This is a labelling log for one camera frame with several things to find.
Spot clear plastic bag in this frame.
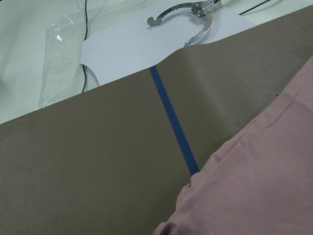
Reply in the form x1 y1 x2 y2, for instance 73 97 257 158
38 13 86 109

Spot pink Snoopy t-shirt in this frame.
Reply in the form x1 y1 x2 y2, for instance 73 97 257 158
155 59 313 235

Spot metal reacher grabber tool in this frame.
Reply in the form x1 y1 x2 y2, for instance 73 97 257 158
147 0 221 47

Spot white paper sheet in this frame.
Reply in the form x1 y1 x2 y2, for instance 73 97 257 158
79 4 255 86

